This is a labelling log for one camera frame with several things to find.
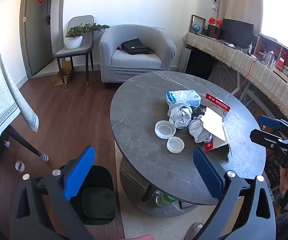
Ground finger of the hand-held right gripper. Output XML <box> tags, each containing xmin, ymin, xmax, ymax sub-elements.
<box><xmin>250</xmin><ymin>129</ymin><xmax>288</xmax><ymax>154</ymax></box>
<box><xmin>257</xmin><ymin>115</ymin><xmax>288</xmax><ymax>133</ymax></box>

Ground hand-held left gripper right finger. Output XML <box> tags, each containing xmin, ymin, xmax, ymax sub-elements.
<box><xmin>193</xmin><ymin>147</ymin><xmax>276</xmax><ymax>240</ymax></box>

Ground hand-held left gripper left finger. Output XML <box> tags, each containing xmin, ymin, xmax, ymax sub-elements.
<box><xmin>10</xmin><ymin>145</ymin><xmax>96</xmax><ymax>240</ymax></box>

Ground black trash bin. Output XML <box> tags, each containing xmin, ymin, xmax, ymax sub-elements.
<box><xmin>59</xmin><ymin>165</ymin><xmax>117</xmax><ymax>225</ymax></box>

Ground white plastic lid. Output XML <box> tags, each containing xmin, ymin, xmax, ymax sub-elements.
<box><xmin>166</xmin><ymin>137</ymin><xmax>185</xmax><ymax>153</ymax></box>
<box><xmin>155</xmin><ymin>120</ymin><xmax>176</xmax><ymax>139</ymax></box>

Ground small paper ball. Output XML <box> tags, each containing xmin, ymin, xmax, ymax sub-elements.
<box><xmin>188</xmin><ymin>119</ymin><xmax>213</xmax><ymax>144</ymax></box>

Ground red white cardboard box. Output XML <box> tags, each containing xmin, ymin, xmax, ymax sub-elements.
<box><xmin>199</xmin><ymin>93</ymin><xmax>231</xmax><ymax>152</ymax></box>

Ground large paper ball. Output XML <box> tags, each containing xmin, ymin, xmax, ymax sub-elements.
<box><xmin>168</xmin><ymin>102</ymin><xmax>193</xmax><ymax>130</ymax></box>

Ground black snack packet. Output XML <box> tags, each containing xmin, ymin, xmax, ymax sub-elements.
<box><xmin>191</xmin><ymin>104</ymin><xmax>209</xmax><ymax>120</ymax></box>

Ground blue white tissue packet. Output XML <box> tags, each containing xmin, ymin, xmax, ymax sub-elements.
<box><xmin>166</xmin><ymin>90</ymin><xmax>202</xmax><ymax>108</ymax></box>

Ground person's left hand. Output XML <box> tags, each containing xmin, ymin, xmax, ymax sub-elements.
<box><xmin>124</xmin><ymin>234</ymin><xmax>154</xmax><ymax>240</ymax></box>

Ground beige fringed desk cloth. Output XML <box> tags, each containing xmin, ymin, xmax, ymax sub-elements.
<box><xmin>183</xmin><ymin>32</ymin><xmax>288</xmax><ymax>128</ymax></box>

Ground clear bottle green label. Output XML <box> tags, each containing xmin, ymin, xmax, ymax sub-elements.
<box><xmin>155</xmin><ymin>191</ymin><xmax>178</xmax><ymax>207</ymax></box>

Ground grey slipper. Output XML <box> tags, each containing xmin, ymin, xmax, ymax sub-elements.
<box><xmin>185</xmin><ymin>222</ymin><xmax>204</xmax><ymax>240</ymax></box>

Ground wooden bookshelf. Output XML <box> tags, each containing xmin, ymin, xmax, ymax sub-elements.
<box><xmin>253</xmin><ymin>33</ymin><xmax>288</xmax><ymax>90</ymax></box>

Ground round grey marble table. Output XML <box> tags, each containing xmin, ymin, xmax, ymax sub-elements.
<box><xmin>110</xmin><ymin>71</ymin><xmax>267</xmax><ymax>218</ymax></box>

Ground black monitor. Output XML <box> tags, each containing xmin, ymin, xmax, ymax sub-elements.
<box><xmin>220</xmin><ymin>18</ymin><xmax>255</xmax><ymax>46</ymax></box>

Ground white computer tower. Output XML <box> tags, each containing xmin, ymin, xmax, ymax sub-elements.
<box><xmin>179</xmin><ymin>46</ymin><xmax>192</xmax><ymax>73</ymax></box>

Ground brown wooden speaker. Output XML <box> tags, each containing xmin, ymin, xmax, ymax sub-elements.
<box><xmin>207</xmin><ymin>24</ymin><xmax>221</xmax><ymax>39</ymax></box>

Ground brown cardboard box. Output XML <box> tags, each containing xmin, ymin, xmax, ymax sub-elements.
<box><xmin>52</xmin><ymin>57</ymin><xmax>74</xmax><ymax>87</ymax></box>

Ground small red flags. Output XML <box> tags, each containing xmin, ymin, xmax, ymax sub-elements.
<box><xmin>208</xmin><ymin>17</ymin><xmax>222</xmax><ymax>27</ymax></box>

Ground grey dining chair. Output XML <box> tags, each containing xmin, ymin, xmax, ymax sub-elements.
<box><xmin>54</xmin><ymin>15</ymin><xmax>94</xmax><ymax>89</ymax></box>

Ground beige curtain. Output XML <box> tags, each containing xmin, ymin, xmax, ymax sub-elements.
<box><xmin>220</xmin><ymin>0</ymin><xmax>263</xmax><ymax>38</ymax></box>

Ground grey armchair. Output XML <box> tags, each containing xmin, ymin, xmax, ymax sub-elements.
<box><xmin>99</xmin><ymin>24</ymin><xmax>176</xmax><ymax>89</ymax></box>

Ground potted plant in white pot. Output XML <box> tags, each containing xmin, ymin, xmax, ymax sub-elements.
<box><xmin>64</xmin><ymin>23</ymin><xmax>111</xmax><ymax>50</ymax></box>

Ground black bag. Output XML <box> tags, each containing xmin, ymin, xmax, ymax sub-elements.
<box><xmin>121</xmin><ymin>38</ymin><xmax>154</xmax><ymax>55</ymax></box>

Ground grey door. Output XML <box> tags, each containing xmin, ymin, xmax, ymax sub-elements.
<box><xmin>20</xmin><ymin>0</ymin><xmax>55</xmax><ymax>77</ymax></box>

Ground red cord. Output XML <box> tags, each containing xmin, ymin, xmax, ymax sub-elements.
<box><xmin>245</xmin><ymin>56</ymin><xmax>257</xmax><ymax>80</ymax></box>

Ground wooden picture frame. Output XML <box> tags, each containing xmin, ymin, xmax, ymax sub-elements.
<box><xmin>189</xmin><ymin>14</ymin><xmax>206</xmax><ymax>35</ymax></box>

